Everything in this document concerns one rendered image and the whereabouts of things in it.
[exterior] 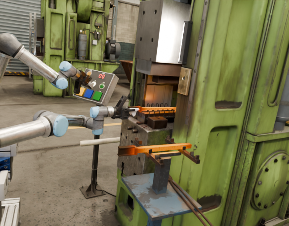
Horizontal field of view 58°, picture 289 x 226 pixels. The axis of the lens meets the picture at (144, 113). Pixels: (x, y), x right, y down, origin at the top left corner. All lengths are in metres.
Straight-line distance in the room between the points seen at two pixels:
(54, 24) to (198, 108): 5.32
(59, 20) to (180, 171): 5.35
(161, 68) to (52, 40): 4.92
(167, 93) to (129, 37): 8.86
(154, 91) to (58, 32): 4.67
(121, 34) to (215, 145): 9.28
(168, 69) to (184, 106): 0.32
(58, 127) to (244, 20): 1.32
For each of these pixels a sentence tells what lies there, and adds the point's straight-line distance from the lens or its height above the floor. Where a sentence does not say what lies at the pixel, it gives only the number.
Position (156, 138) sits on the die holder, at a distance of 1.82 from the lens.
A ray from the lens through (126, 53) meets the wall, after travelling 11.04.
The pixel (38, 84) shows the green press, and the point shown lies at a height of 0.25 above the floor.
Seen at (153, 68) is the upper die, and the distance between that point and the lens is 1.84.
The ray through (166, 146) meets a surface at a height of 0.96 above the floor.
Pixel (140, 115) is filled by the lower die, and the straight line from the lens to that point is 1.94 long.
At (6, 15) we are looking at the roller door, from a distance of 9.53.
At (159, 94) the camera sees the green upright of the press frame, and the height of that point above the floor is 1.07.
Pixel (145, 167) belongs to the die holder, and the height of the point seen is 0.65.
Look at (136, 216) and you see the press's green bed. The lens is 2.09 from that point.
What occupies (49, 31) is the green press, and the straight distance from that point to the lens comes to 6.53.
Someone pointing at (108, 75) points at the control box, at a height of 1.18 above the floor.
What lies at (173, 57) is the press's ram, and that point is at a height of 1.41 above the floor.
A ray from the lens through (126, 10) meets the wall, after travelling 10.99.
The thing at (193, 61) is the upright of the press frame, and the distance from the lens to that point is 1.70.
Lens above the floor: 1.47
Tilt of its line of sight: 14 degrees down
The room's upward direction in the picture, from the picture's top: 7 degrees clockwise
